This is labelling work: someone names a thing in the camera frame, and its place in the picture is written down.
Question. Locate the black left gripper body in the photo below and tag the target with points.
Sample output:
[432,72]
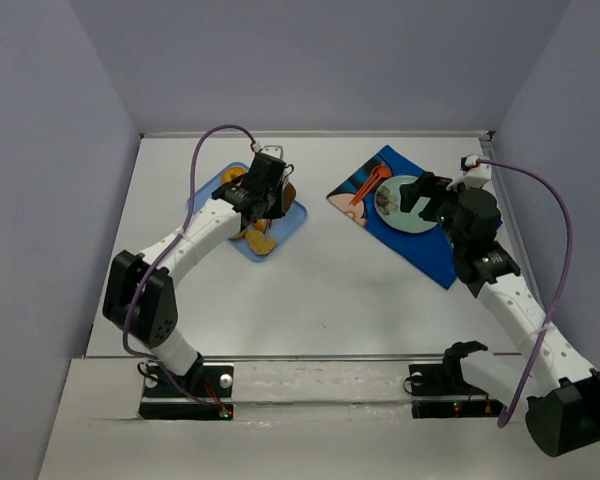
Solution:
[268,205]

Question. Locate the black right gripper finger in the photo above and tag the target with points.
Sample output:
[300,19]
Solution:
[431,211]
[427,185]

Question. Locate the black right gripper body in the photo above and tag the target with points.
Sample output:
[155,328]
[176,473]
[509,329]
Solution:
[431,198]

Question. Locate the dark brown croissant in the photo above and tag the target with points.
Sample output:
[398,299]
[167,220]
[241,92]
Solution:
[289,195]

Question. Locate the metal kitchen tongs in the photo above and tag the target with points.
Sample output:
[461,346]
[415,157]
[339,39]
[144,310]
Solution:
[267,230]

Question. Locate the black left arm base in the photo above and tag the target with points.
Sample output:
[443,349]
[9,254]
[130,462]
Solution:
[210,400]

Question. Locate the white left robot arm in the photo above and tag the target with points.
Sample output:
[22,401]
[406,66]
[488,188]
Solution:
[140,294]

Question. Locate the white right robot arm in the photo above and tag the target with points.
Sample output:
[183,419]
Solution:
[560,387]

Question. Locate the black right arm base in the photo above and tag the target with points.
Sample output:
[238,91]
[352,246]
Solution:
[439,391]

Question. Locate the orange bread roll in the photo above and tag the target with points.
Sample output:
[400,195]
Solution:
[261,225]

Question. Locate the seeded tan bread slice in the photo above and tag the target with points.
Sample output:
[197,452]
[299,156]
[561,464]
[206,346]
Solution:
[259,243]

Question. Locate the light blue tray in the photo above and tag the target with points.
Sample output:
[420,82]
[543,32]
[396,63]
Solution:
[281,229]

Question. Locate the blue cartoon placemat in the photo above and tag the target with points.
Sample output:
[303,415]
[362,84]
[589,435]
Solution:
[429,252]

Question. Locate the small tan round bun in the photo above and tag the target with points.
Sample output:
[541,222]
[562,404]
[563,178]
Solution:
[239,235]

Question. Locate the pale green flower plate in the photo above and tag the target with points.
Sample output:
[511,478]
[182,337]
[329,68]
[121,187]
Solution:
[387,202]

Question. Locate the orange plastic fork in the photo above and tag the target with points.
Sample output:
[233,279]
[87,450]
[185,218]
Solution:
[378,173]

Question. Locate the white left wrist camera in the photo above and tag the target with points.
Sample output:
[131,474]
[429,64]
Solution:
[275,151]

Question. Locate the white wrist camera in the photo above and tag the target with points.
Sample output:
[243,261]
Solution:
[475,173]
[275,151]

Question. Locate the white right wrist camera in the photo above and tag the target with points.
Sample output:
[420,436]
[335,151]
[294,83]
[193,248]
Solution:
[475,173]

